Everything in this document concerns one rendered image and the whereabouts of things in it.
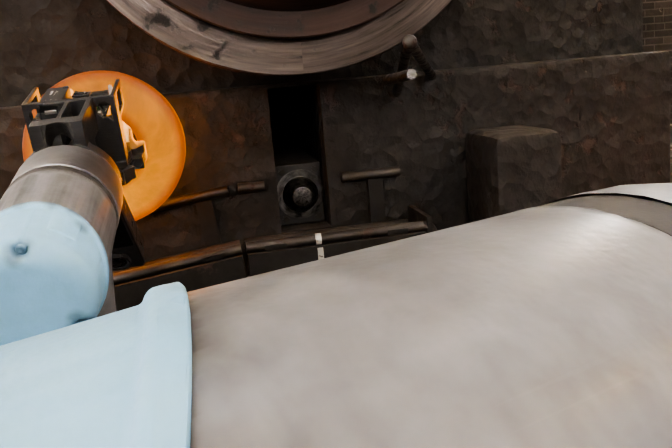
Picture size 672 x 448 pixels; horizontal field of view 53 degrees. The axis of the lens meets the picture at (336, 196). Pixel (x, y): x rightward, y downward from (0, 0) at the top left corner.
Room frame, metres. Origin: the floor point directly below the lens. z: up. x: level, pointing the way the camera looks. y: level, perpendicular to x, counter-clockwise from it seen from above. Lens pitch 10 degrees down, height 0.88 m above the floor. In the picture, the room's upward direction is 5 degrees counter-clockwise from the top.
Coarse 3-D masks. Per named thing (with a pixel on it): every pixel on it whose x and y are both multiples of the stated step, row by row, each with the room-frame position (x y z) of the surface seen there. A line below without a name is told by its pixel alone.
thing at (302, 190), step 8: (288, 184) 0.81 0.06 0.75; (296, 184) 0.80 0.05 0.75; (304, 184) 0.80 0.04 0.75; (312, 184) 0.81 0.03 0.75; (288, 192) 0.80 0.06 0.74; (296, 192) 0.80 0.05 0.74; (304, 192) 0.80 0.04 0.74; (312, 192) 0.80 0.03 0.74; (288, 200) 0.80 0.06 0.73; (296, 200) 0.80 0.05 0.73; (304, 200) 0.80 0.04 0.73; (312, 200) 0.80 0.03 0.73; (296, 208) 0.80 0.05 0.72; (304, 208) 0.80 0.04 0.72
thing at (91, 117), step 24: (48, 96) 0.57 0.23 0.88; (72, 96) 0.58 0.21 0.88; (96, 96) 0.55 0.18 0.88; (120, 96) 0.59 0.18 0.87; (48, 120) 0.49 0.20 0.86; (72, 120) 0.49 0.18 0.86; (96, 120) 0.55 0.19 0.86; (120, 120) 0.56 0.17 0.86; (48, 144) 0.49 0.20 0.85; (72, 144) 0.51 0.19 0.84; (96, 144) 0.56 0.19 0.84; (120, 144) 0.56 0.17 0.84; (120, 168) 0.57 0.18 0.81
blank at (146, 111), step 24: (96, 72) 0.68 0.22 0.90; (144, 96) 0.69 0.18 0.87; (144, 120) 0.68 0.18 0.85; (168, 120) 0.69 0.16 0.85; (24, 144) 0.66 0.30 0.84; (168, 144) 0.69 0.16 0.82; (144, 168) 0.68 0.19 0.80; (168, 168) 0.69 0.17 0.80; (144, 192) 0.68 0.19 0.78; (168, 192) 0.68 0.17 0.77; (144, 216) 0.68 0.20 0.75
